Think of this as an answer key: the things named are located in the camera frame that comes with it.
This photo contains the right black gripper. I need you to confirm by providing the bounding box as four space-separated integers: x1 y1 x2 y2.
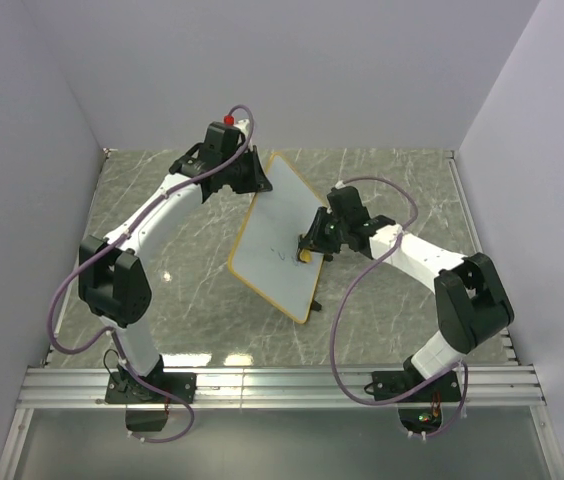
298 207 348 256

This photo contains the yellow whiteboard eraser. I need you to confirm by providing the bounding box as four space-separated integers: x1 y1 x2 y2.
297 249 312 264

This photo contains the yellow framed whiteboard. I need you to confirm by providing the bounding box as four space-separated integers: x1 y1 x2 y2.
228 152 325 324

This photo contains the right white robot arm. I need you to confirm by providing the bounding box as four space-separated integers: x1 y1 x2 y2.
298 185 514 400

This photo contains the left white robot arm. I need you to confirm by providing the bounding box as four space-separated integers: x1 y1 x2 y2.
78 116 272 402

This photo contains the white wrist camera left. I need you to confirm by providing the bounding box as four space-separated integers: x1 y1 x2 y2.
223 114 252 138

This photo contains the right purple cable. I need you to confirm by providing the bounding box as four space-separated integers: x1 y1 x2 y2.
329 177 469 441

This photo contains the purple cable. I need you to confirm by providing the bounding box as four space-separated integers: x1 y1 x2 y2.
329 177 469 441
46 104 255 444

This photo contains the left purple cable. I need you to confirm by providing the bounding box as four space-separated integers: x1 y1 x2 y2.
46 104 255 444

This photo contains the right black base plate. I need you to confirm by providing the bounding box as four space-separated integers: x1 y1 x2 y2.
364 371 462 403

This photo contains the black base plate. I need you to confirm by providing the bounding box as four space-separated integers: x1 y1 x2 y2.
364 371 462 403
104 370 197 405

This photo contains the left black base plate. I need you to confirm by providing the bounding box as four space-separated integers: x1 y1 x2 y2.
104 370 197 405

